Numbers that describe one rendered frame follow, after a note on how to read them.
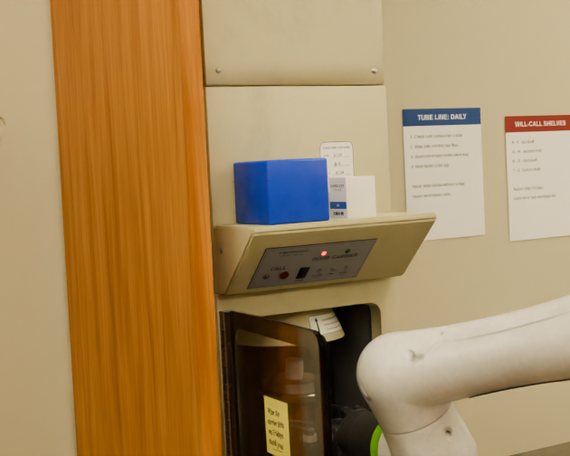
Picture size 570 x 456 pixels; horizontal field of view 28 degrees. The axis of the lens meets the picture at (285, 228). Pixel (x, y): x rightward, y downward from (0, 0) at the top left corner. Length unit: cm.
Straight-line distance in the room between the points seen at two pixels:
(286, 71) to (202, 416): 53
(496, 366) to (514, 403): 121
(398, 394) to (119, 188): 56
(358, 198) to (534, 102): 100
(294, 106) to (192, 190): 27
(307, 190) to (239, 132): 15
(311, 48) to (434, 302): 85
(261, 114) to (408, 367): 47
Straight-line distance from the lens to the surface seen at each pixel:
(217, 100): 165
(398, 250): 173
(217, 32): 166
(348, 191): 166
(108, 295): 181
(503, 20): 257
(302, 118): 172
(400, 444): 148
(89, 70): 183
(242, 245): 156
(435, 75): 243
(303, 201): 159
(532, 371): 138
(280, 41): 171
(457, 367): 140
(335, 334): 179
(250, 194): 160
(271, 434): 153
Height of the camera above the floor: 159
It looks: 3 degrees down
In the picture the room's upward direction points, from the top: 3 degrees counter-clockwise
